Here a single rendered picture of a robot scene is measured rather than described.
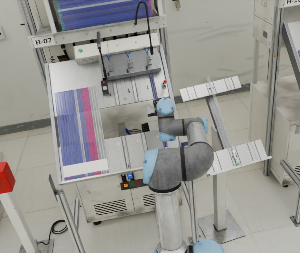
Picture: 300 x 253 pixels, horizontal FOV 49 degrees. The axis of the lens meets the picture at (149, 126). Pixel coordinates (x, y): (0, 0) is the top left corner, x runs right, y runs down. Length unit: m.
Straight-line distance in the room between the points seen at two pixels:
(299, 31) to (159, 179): 1.46
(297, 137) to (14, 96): 2.80
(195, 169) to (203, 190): 1.60
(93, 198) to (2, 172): 0.66
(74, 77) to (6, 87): 1.88
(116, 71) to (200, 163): 0.97
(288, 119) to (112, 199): 1.29
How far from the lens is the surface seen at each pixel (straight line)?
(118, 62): 1.92
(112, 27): 1.94
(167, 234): 1.24
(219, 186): 2.10
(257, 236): 2.39
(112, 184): 2.26
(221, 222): 2.33
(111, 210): 2.42
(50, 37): 1.97
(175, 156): 1.08
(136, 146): 1.82
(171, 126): 1.46
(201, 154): 1.10
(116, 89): 1.92
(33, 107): 3.85
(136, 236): 2.42
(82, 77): 1.98
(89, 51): 1.95
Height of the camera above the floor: 1.84
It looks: 32 degrees down
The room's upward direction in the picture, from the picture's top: 8 degrees counter-clockwise
